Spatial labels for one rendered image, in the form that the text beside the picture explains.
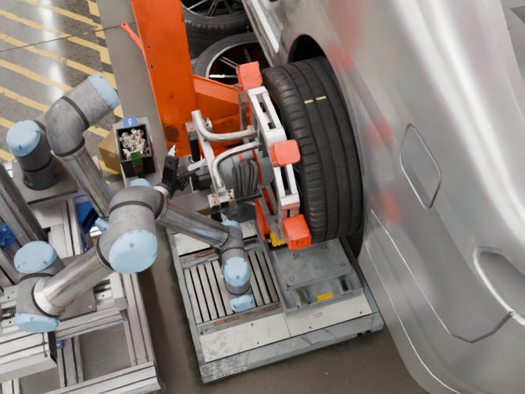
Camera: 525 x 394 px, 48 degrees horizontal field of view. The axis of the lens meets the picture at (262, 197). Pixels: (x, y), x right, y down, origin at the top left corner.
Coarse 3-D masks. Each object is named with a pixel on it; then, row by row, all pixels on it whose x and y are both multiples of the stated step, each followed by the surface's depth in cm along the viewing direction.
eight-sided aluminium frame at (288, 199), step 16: (240, 96) 216; (256, 96) 196; (240, 112) 226; (256, 112) 191; (272, 112) 191; (240, 128) 234; (272, 144) 185; (288, 176) 188; (272, 192) 234; (288, 192) 189; (288, 208) 191; (272, 224) 218
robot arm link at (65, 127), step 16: (48, 112) 166; (64, 112) 164; (48, 128) 166; (64, 128) 164; (80, 128) 167; (64, 144) 167; (80, 144) 170; (64, 160) 172; (80, 160) 173; (80, 176) 176; (96, 176) 178; (96, 192) 181; (96, 208) 185; (96, 224) 191
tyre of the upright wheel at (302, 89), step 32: (288, 64) 204; (320, 64) 200; (288, 96) 187; (320, 96) 187; (288, 128) 189; (320, 128) 183; (320, 160) 183; (352, 160) 185; (320, 192) 186; (352, 192) 189; (320, 224) 194; (352, 224) 200
